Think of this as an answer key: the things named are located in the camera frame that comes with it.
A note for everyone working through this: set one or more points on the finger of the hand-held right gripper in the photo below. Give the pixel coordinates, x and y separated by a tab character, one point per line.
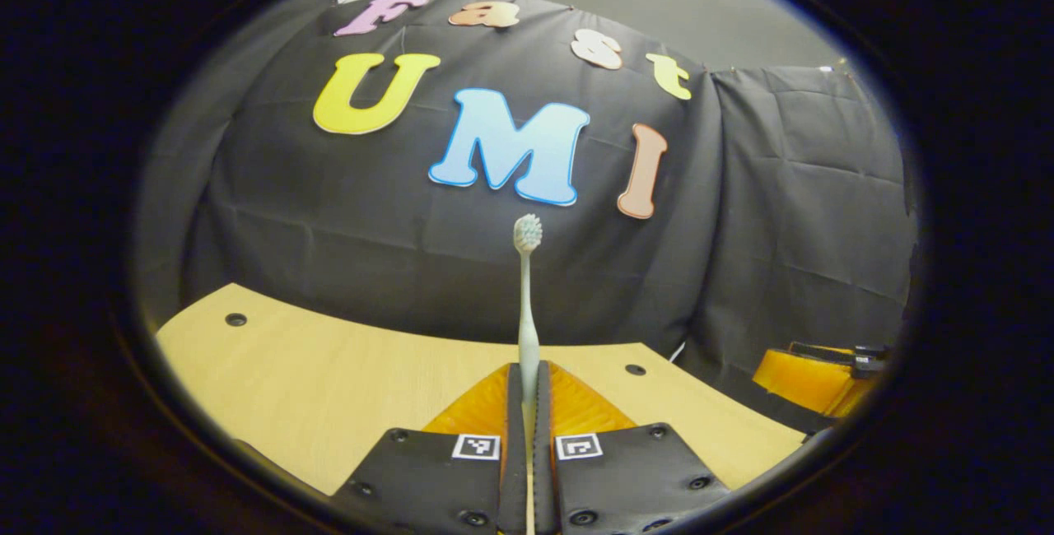
803	379

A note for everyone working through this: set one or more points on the light wooden desktop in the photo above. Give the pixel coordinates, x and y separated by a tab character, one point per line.
329	387

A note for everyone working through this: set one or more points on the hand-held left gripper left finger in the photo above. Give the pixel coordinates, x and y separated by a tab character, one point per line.
515	477

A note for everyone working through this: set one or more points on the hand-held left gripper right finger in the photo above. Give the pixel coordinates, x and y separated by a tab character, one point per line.
545	477

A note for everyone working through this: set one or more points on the pale green toothbrush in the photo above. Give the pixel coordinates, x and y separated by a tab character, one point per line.
528	337

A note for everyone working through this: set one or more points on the black backdrop cloth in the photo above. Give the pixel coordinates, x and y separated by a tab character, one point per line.
395	239

